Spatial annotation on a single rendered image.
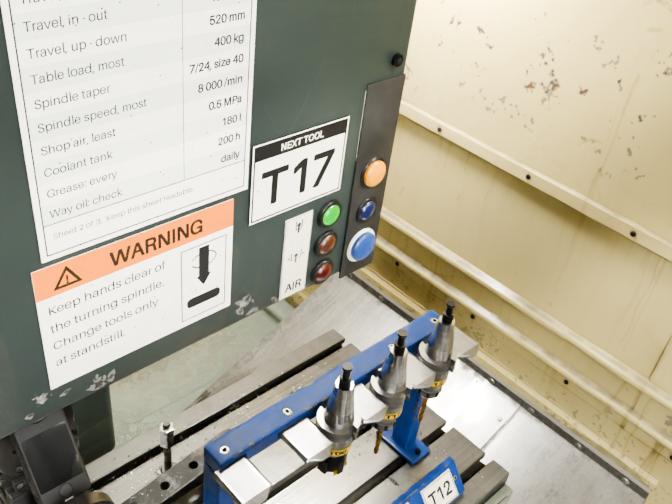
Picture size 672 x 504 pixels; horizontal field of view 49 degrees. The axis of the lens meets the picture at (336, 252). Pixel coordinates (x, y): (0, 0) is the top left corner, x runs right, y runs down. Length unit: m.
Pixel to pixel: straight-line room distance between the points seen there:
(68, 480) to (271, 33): 0.43
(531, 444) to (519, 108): 0.71
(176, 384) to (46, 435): 1.28
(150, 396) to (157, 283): 1.41
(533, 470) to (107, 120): 1.33
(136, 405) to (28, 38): 1.57
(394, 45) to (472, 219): 0.98
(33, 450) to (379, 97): 0.42
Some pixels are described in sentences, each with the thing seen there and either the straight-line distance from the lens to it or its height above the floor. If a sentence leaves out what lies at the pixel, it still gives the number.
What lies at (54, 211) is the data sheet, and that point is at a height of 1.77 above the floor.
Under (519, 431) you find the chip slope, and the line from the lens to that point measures 1.67.
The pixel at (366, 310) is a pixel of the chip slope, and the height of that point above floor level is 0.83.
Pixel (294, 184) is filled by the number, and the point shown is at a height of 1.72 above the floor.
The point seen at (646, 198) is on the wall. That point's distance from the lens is 1.34.
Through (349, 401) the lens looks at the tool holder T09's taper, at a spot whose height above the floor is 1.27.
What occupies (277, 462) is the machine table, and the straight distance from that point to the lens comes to 1.42.
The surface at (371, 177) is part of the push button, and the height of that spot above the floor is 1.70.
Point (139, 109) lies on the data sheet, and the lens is 0.47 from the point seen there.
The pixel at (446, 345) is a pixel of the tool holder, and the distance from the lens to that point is 1.16.
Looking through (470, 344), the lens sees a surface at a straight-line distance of 1.24.
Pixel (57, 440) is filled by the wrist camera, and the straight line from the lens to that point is 0.71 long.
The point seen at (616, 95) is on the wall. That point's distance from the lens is 1.32.
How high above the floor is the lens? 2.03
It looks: 36 degrees down
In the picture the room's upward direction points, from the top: 8 degrees clockwise
